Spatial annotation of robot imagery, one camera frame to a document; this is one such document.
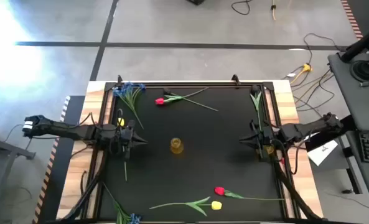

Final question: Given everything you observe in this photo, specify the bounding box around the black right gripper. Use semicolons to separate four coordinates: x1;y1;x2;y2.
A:
239;119;277;161

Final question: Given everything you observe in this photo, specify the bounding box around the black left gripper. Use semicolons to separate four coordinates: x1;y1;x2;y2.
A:
118;119;148;161

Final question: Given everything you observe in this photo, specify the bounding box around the yellow artificial tulip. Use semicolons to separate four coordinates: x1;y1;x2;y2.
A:
149;195;223;218
117;117;128;183

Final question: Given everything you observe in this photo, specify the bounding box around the blue artificial flower bunch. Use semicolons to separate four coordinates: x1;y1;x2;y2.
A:
112;82;147;130
102;182;142;224

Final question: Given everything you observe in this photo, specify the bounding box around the black tulip bare stem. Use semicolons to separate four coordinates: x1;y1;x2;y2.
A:
162;88;219;112

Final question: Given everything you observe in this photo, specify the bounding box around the ribbed yellow glass vase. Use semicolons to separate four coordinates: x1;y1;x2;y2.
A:
170;137;184;155

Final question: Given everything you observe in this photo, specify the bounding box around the black table mat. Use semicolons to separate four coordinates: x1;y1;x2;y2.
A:
100;85;285;221

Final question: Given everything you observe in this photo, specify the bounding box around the white paper sheet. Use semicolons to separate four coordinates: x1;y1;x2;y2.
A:
307;133;339;167

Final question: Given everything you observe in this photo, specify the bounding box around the black striped-edge floor mat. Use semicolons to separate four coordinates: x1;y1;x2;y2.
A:
33;95;90;224

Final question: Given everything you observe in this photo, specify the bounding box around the black desk foot bar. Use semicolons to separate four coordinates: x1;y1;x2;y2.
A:
305;114;359;152

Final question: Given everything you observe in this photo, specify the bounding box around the grey office desk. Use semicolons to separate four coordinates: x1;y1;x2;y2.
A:
327;51;369;208

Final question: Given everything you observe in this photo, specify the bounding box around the grey metal stand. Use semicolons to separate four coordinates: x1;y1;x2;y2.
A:
0;124;37;218

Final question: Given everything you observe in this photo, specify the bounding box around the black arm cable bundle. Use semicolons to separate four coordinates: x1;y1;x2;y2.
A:
273;155;320;221
61;152;109;222

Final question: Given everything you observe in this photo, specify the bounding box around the yellow extension cord with plug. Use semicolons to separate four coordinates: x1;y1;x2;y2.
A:
289;63;313;85

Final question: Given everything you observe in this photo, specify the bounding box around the coiled black cable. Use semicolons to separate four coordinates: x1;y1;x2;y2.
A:
349;58;369;83

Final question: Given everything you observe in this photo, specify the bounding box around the black looped floor cable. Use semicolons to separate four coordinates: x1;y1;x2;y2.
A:
230;0;252;16

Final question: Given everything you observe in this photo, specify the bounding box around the yellow floor cord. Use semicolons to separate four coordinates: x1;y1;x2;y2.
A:
270;0;294;22

